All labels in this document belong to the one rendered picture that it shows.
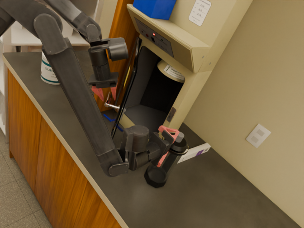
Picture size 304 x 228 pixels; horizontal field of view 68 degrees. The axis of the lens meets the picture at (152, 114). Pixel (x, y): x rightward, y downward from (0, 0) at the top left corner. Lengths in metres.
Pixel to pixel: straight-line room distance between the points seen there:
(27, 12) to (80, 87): 0.17
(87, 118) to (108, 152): 0.11
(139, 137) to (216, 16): 0.45
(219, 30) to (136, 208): 0.68
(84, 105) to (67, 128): 0.56
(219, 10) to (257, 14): 0.43
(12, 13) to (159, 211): 0.77
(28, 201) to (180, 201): 1.25
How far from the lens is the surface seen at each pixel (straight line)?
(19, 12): 0.48
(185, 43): 0.71
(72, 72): 0.51
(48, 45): 0.47
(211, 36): 0.80
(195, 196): 1.05
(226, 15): 0.78
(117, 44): 0.78
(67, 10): 0.82
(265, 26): 1.19
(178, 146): 0.82
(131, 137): 0.61
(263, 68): 1.18
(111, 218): 1.00
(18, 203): 1.95
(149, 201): 0.94
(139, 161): 0.65
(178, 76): 0.92
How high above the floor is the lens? 1.69
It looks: 34 degrees down
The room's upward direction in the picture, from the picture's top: 25 degrees clockwise
